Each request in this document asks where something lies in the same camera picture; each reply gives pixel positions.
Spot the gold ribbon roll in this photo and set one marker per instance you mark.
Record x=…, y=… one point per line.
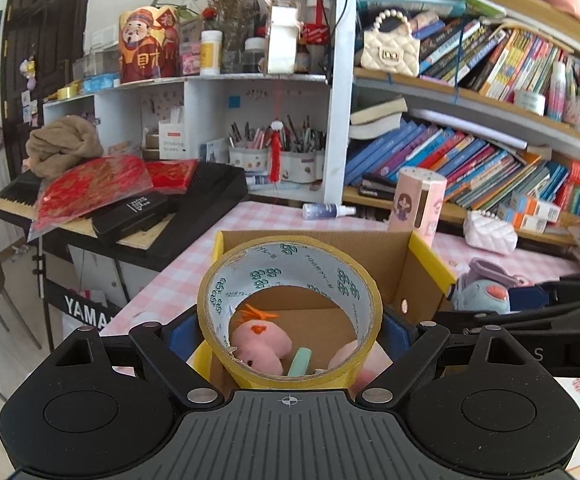
x=68, y=92

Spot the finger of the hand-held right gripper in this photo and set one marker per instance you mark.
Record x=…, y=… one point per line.
x=529, y=297
x=559, y=317

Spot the row of shelf books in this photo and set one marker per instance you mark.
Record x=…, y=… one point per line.
x=499, y=60

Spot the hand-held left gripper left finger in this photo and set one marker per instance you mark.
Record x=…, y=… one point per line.
x=182, y=335

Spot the white round jar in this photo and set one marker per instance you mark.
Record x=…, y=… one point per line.
x=529, y=102

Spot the white pen cup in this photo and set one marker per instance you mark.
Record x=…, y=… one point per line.
x=301, y=167
x=247, y=157

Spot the red figure paper lantern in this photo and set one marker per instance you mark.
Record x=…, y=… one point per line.
x=147, y=45

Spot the white paper lantern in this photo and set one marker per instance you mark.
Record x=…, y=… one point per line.
x=282, y=42

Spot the black keyboard stand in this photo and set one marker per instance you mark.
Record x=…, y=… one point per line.
x=80, y=305

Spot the dark wooden door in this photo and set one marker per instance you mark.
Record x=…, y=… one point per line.
x=45, y=25

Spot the white spray bottle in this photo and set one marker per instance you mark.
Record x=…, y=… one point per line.
x=327, y=211

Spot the white box red label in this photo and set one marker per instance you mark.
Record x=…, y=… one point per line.
x=172, y=142

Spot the white quilted pouch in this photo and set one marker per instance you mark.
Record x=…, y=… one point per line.
x=489, y=232

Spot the beige cloth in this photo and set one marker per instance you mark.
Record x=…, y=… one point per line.
x=62, y=147

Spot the black flat box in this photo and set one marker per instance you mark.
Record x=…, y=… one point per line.
x=130, y=215

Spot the row of stationery bottles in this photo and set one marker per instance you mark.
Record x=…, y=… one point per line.
x=577, y=97

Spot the white rolled paper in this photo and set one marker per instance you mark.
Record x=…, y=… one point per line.
x=469, y=125

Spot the two stacked lying books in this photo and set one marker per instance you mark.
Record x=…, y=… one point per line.
x=377, y=117

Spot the yellow cardboard box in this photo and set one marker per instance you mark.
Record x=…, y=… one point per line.
x=399, y=270

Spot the light blue flat box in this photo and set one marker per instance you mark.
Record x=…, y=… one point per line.
x=101, y=83

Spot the orange and white box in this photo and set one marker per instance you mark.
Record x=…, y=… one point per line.
x=534, y=207
x=517, y=219

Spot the pink checkered tablecloth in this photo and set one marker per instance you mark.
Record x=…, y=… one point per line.
x=250, y=215

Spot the pink plush toy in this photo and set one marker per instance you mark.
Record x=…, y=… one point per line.
x=262, y=342

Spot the red tassel ornament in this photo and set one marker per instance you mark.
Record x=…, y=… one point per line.
x=276, y=152

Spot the cream quilted handbag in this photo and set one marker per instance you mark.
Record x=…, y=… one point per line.
x=389, y=50

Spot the white bookshelf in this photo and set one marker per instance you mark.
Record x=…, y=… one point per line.
x=340, y=110

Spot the black electronic keyboard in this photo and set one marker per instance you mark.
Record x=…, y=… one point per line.
x=210, y=195

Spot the row of leaning books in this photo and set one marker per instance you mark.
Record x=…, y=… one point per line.
x=459, y=165

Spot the blue and purple plush toy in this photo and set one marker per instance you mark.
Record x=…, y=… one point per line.
x=479, y=292

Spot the red paper packet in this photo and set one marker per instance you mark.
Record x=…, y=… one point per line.
x=172, y=175

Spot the yellow tape roll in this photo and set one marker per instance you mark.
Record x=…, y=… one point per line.
x=290, y=256

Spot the white bottle yellow label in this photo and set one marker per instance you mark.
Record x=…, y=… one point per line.
x=211, y=55

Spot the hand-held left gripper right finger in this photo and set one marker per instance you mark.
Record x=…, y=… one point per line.
x=399, y=340

